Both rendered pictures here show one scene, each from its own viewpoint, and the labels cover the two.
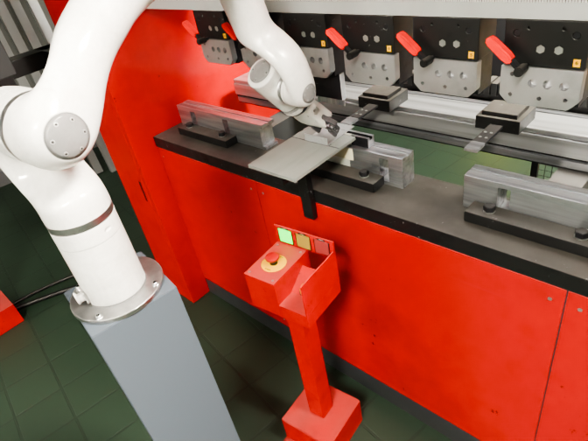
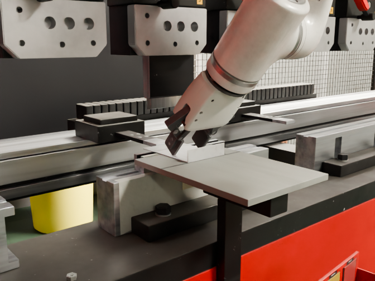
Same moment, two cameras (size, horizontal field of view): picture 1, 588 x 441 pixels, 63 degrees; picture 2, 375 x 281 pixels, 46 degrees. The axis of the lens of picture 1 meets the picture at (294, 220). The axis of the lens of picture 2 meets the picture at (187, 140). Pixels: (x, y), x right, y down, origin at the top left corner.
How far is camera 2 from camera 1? 148 cm
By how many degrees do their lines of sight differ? 82
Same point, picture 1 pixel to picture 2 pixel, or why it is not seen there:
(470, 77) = (331, 31)
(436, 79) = not seen: hidden behind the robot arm
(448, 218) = (335, 181)
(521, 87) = (355, 35)
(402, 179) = not seen: hidden behind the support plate
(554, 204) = (360, 134)
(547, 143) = (260, 125)
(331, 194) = (257, 224)
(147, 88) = not seen: outside the picture
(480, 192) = (325, 150)
